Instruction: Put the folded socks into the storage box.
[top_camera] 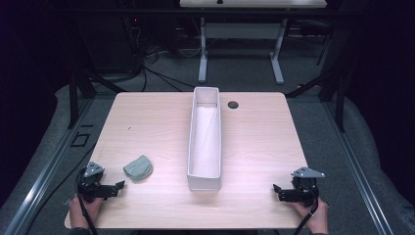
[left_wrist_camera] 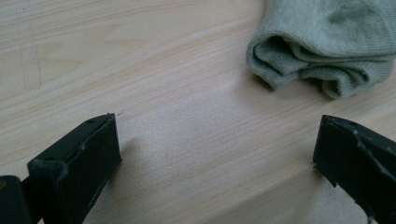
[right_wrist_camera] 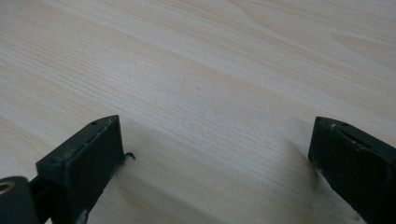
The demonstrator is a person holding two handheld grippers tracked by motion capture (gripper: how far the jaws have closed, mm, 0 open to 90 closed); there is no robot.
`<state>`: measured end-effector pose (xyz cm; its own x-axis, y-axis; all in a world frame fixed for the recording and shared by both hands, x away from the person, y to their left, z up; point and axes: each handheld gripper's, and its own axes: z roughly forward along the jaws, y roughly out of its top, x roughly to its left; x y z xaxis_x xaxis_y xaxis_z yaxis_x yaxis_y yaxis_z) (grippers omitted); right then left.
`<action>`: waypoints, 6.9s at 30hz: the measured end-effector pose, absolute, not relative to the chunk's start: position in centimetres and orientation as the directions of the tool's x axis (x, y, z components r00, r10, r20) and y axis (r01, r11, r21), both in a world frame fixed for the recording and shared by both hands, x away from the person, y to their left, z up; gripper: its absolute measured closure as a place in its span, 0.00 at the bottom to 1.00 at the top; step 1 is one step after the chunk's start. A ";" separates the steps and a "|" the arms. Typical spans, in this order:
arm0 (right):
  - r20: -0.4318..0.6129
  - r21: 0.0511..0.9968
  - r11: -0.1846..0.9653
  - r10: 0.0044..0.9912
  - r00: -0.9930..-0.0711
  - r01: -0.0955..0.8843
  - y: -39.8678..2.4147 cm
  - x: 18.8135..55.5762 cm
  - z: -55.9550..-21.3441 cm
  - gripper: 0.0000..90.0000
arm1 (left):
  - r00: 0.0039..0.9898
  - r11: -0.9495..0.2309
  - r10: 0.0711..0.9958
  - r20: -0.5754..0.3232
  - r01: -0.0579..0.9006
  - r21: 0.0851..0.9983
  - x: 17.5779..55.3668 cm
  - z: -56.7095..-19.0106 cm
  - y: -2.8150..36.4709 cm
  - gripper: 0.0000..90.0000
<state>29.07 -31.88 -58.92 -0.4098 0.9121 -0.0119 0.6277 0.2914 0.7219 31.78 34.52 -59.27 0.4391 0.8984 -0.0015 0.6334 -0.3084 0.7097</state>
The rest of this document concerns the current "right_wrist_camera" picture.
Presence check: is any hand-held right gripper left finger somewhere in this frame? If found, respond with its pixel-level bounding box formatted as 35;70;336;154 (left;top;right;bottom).
29;114;136;224

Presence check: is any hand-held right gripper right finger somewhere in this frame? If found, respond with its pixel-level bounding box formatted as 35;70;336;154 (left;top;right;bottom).
307;116;396;224

